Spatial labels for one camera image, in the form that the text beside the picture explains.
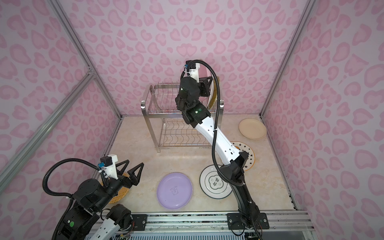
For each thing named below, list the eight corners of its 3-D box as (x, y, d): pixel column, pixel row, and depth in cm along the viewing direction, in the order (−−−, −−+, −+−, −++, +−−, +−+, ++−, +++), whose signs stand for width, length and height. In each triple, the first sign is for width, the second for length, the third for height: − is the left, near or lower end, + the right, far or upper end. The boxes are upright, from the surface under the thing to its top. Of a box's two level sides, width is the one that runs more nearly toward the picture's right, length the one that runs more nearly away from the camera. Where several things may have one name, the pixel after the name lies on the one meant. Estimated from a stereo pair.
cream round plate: (241, 139, 108) (242, 137, 106) (237, 120, 120) (237, 118, 118) (268, 139, 108) (269, 137, 106) (261, 120, 120) (262, 118, 118)
